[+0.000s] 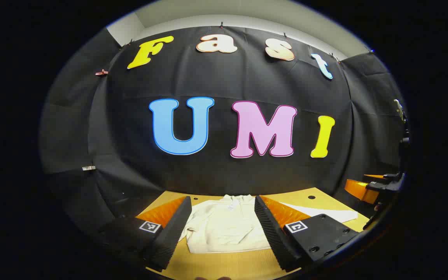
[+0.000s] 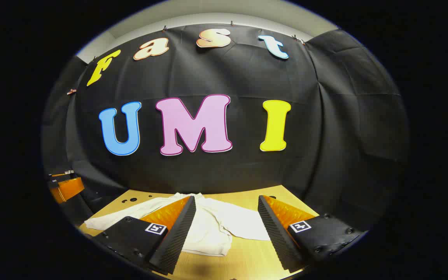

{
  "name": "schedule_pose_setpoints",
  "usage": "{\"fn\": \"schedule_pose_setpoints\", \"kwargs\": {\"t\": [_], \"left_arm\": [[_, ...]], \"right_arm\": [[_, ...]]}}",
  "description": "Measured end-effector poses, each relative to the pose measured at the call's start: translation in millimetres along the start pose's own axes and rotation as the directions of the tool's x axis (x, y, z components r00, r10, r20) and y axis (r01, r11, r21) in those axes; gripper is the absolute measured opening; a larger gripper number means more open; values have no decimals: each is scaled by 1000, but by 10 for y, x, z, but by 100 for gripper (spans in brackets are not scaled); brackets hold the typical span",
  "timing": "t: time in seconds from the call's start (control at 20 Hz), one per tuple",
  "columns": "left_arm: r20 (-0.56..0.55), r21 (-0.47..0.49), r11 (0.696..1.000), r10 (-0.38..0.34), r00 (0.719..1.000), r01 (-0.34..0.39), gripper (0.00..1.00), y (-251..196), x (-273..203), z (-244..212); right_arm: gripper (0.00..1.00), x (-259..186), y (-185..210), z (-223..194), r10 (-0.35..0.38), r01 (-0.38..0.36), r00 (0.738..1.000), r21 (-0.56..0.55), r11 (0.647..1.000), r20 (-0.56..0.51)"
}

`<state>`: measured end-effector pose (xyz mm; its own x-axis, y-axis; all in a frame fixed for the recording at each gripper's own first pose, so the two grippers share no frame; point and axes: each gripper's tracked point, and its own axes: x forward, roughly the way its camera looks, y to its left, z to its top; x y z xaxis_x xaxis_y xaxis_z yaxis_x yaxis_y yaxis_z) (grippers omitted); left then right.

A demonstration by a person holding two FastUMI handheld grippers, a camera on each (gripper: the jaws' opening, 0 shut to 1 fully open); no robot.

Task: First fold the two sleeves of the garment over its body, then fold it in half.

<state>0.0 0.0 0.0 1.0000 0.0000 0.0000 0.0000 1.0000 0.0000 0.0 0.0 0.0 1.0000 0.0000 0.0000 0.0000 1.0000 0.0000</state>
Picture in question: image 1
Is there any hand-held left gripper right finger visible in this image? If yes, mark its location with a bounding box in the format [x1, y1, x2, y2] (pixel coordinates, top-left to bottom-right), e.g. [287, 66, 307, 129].
[254, 195, 361, 273]

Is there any cream sweatshirt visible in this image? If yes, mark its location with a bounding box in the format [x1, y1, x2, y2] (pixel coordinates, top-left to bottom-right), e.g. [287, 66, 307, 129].
[179, 194, 359, 254]

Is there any black backdrop cloth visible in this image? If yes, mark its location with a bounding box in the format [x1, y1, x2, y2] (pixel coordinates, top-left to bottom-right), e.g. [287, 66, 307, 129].
[39, 25, 407, 234]

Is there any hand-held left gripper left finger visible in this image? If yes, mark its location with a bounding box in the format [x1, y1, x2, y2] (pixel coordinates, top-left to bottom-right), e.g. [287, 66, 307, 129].
[96, 196, 193, 273]

